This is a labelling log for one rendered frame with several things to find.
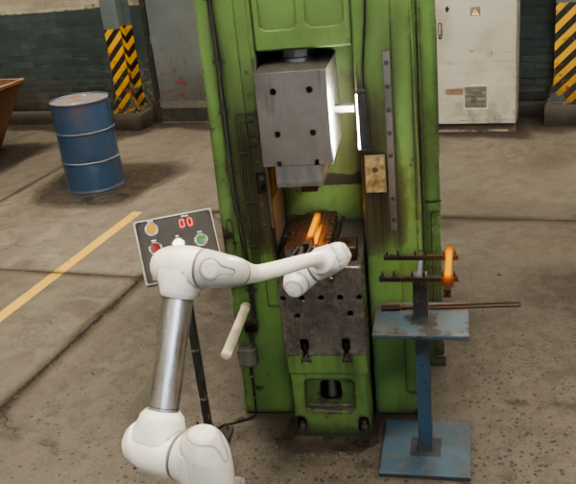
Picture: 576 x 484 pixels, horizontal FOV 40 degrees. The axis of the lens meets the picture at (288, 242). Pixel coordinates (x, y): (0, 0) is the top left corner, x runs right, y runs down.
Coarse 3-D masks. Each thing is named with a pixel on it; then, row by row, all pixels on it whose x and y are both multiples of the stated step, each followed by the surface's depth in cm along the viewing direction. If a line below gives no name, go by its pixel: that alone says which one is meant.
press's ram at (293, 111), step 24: (264, 72) 321; (288, 72) 319; (312, 72) 317; (336, 72) 355; (264, 96) 324; (288, 96) 323; (312, 96) 321; (336, 96) 352; (264, 120) 328; (288, 120) 327; (312, 120) 325; (336, 120) 349; (264, 144) 332; (288, 144) 331; (312, 144) 329; (336, 144) 346
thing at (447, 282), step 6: (450, 246) 338; (450, 252) 333; (450, 258) 327; (450, 264) 322; (444, 270) 317; (450, 270) 317; (444, 276) 313; (450, 276) 312; (444, 282) 306; (450, 282) 306; (444, 288) 302; (450, 288) 301; (444, 294) 302; (450, 294) 302
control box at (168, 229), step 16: (208, 208) 345; (144, 224) 338; (160, 224) 339; (176, 224) 341; (208, 224) 344; (144, 240) 337; (160, 240) 338; (192, 240) 341; (208, 240) 342; (144, 256) 336; (144, 272) 335
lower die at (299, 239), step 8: (304, 216) 382; (312, 216) 381; (328, 216) 379; (296, 224) 377; (304, 224) 373; (296, 232) 367; (304, 232) 363; (320, 232) 359; (328, 232) 360; (288, 240) 359; (296, 240) 356; (320, 240) 353; (328, 240) 352; (288, 248) 351
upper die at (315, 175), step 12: (276, 168) 336; (288, 168) 335; (300, 168) 334; (312, 168) 333; (324, 168) 343; (276, 180) 338; (288, 180) 337; (300, 180) 336; (312, 180) 335; (324, 180) 342
